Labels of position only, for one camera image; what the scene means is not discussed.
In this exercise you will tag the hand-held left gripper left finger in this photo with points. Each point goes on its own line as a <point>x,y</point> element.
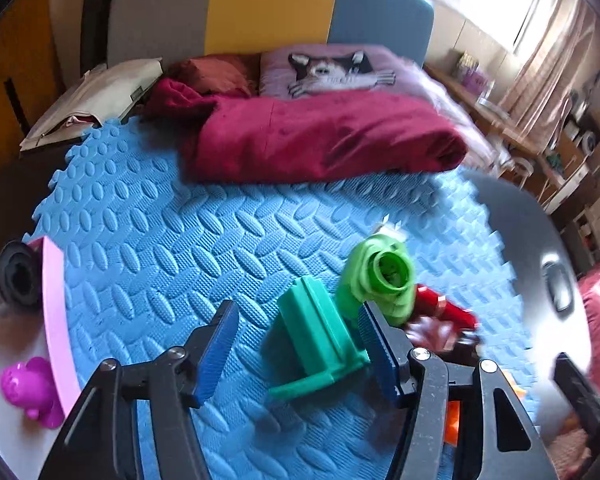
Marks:
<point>217,350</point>

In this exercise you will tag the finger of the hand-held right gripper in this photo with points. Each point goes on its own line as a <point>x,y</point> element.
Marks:
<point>577,390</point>

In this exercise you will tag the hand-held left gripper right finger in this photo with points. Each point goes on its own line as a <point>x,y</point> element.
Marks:
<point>377,355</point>

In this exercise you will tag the red puzzle piece block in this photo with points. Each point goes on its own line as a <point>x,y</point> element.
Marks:
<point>435,335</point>

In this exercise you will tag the teal plastic bracket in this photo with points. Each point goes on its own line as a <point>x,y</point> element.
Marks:
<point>310,330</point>

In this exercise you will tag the red metal cylinder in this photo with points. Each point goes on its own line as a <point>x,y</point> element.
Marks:
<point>440,305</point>

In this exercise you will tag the light green plastic part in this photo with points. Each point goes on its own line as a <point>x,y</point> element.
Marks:
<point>365,270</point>

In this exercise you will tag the orange plastic block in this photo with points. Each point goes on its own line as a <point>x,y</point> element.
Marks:
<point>453,422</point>

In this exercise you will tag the pink storage box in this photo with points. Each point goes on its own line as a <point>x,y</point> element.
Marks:
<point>55,310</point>

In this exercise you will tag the black oval table grommet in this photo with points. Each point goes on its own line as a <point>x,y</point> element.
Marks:
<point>559,287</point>

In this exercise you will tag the blue foam puzzle mat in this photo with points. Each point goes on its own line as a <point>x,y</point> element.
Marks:
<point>180,240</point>

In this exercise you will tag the purple plastic toy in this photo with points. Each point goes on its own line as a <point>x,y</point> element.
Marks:
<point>27,385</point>

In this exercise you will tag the black ribbed roll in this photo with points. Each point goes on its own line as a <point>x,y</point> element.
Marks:
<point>17,275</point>

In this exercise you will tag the maroon blanket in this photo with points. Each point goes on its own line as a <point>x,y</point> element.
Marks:
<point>305,135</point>

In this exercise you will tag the lilac bed sheet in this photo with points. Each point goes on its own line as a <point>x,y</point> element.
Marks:
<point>455,110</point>

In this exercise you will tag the wooden side shelf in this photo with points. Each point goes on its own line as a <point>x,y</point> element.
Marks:
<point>510,125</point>

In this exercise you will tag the red-brown pillow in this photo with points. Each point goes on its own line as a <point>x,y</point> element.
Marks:
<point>215,72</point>

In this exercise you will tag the cream folded cloth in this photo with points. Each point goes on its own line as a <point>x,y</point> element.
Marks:
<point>100,90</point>

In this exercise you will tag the lilac cat print pillow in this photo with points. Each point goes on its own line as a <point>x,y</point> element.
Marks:
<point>330,72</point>

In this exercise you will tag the purple box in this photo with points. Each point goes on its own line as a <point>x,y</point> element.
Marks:
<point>472,72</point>

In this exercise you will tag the beige curtain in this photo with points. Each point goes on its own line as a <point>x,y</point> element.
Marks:
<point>550,45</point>

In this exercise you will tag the grey yellow blue headboard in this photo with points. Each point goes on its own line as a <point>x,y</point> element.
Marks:
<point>270,5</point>

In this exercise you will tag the wooden wardrobe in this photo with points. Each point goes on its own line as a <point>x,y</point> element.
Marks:
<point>15,50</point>

